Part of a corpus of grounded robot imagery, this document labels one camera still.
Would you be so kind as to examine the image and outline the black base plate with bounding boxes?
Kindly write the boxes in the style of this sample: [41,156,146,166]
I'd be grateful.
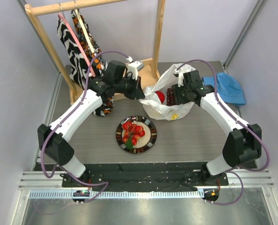
[33,161,256,188]

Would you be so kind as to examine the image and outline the aluminium corner frame post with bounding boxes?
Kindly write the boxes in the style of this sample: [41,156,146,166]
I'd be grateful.
[222,0,267,71]

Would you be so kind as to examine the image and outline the fake red cherry bunch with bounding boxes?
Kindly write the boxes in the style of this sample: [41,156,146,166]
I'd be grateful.
[122,120,146,150]

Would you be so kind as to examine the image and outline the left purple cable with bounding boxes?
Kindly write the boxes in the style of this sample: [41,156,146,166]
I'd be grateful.
[40,51,133,203]

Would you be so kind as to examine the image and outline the purple cable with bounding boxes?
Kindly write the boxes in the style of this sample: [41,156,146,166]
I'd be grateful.
[175,59,271,206]
[40,51,133,203]

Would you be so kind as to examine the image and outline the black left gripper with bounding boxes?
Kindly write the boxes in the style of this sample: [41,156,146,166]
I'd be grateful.
[114,74,145,100]

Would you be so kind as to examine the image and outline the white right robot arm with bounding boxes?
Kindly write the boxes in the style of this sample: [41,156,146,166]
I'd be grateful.
[172,69,262,185]

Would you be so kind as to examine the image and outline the wooden clothes rack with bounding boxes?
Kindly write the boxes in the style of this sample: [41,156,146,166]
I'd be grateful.
[24,0,166,106]

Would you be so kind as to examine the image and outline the white plastic bag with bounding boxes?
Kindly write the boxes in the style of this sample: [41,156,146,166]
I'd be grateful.
[139,63,194,120]

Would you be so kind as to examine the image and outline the orange black patterned garment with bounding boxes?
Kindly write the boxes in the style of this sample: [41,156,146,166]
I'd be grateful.
[71,9,114,117]

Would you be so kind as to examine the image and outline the cream hanger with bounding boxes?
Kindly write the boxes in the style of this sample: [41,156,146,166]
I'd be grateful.
[74,9,95,54]

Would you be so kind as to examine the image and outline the perforated metal rail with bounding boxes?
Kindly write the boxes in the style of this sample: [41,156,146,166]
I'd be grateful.
[29,189,204,199]

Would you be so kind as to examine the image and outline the blue bucket hat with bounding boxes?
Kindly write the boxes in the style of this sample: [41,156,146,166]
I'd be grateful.
[216,73,246,106]

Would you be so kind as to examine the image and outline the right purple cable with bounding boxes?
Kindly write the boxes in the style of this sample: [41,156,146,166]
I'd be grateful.
[175,59,271,206]

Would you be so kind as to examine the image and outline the fake red apple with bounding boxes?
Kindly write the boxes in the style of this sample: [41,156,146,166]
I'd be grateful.
[155,91,165,104]

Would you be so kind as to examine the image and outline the black white zebra garment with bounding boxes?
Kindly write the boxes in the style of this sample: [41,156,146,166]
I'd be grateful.
[56,17,93,91]

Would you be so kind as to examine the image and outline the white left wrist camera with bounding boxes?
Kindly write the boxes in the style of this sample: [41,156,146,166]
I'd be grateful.
[126,56,144,80]

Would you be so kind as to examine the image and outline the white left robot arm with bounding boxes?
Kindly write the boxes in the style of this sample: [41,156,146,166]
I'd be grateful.
[37,60,145,187]

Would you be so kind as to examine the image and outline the patterned round plate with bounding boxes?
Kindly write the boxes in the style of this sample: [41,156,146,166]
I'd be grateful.
[115,115,157,154]

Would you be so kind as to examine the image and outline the left aluminium frame post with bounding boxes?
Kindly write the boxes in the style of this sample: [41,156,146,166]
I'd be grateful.
[17,0,62,73]

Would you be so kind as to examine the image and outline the fake purple grapes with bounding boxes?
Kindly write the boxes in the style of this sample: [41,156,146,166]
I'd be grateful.
[166,88,176,106]

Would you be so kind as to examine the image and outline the pink hanger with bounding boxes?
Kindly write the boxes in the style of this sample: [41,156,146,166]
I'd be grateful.
[57,13,95,77]

